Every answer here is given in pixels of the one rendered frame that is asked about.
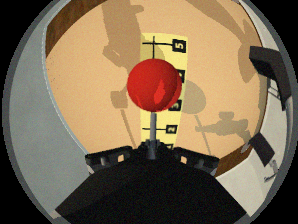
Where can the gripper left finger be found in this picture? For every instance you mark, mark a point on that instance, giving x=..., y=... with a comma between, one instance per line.
x=110, y=158

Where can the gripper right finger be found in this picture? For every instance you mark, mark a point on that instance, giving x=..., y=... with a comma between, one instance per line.
x=196, y=160

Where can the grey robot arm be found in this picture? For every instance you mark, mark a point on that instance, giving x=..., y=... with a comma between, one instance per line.
x=272, y=170

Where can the grey round floor disc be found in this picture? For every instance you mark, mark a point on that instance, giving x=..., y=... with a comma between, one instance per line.
x=245, y=148

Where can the pale wooden table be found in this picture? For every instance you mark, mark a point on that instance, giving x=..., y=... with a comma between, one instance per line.
x=83, y=100

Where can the black stand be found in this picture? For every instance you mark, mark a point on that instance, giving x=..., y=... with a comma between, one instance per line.
x=261, y=148

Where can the pale yellow strip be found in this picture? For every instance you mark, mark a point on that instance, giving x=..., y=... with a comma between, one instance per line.
x=166, y=46

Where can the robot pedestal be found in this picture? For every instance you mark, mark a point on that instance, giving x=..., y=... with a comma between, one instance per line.
x=270, y=66

